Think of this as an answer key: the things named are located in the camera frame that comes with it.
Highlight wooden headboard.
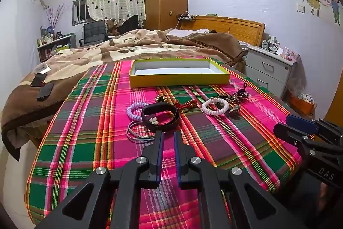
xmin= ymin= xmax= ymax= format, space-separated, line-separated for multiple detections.
xmin=179 ymin=15 xmax=266 ymax=47

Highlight grey nightstand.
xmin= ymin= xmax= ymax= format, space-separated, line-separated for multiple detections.
xmin=245 ymin=45 xmax=298 ymax=99

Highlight orange storage box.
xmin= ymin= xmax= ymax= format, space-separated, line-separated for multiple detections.
xmin=288 ymin=92 xmax=315 ymax=116

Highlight cluttered white shelf desk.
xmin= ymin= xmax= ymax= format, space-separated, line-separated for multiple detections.
xmin=37 ymin=33 xmax=76 ymax=63

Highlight pink green plaid cloth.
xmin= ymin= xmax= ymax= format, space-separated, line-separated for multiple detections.
xmin=25 ymin=59 xmax=303 ymax=229

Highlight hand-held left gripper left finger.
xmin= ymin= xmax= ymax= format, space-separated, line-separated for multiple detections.
xmin=35 ymin=130 xmax=164 ymax=229

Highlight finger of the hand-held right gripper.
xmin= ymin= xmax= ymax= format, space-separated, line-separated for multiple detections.
xmin=285 ymin=114 xmax=325 ymax=135
xmin=273 ymin=123 xmax=322 ymax=154

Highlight purple dried branches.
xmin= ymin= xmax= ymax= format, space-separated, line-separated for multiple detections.
xmin=45 ymin=3 xmax=66 ymax=33

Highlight power strip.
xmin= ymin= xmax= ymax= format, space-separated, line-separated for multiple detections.
xmin=177 ymin=12 xmax=197 ymax=21

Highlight black wristband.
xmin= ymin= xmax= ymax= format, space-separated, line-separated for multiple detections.
xmin=141 ymin=104 xmax=180 ymax=132

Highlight black beaded bracelet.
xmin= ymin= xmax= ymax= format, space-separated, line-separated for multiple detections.
xmin=217 ymin=83 xmax=249 ymax=104

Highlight white spiral hair tie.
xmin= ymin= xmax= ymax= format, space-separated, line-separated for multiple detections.
xmin=202 ymin=98 xmax=229 ymax=116

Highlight yellow cardboard box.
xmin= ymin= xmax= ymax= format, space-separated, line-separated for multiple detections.
xmin=129 ymin=58 xmax=230 ymax=88

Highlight purple spiral hair tie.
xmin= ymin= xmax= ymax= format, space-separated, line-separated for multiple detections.
xmin=126 ymin=103 xmax=146 ymax=121

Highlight orange door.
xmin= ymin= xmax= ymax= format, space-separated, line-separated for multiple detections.
xmin=324 ymin=57 xmax=343 ymax=122

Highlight brown printed blanket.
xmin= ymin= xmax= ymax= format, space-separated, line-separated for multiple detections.
xmin=1 ymin=29 xmax=247 ymax=161

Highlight black hair tie with charm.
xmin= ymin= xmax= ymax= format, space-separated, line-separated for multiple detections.
xmin=228 ymin=105 xmax=241 ymax=119

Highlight black bag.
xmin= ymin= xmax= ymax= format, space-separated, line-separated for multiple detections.
xmin=118 ymin=14 xmax=140 ymax=34

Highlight window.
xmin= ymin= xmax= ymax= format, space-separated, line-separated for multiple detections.
xmin=72 ymin=0 xmax=90 ymax=26

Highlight white card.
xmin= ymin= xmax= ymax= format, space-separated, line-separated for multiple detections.
xmin=35 ymin=64 xmax=51 ymax=74

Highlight brown teddy bear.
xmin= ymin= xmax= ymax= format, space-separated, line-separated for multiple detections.
xmin=104 ymin=18 xmax=118 ymax=37

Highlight black office chair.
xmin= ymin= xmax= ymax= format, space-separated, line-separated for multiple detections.
xmin=80 ymin=21 xmax=109 ymax=47

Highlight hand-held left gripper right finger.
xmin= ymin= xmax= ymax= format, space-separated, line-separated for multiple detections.
xmin=174 ymin=131 xmax=308 ymax=229

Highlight red knotted cord bracelet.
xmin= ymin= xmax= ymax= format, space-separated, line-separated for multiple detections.
xmin=174 ymin=100 xmax=198 ymax=114

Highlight pink floral box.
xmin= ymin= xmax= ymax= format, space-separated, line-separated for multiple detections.
xmin=279 ymin=48 xmax=298 ymax=62

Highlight white pillow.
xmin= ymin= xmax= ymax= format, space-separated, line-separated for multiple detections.
xmin=167 ymin=28 xmax=210 ymax=38

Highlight black phone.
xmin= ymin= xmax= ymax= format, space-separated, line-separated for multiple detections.
xmin=30 ymin=73 xmax=47 ymax=87

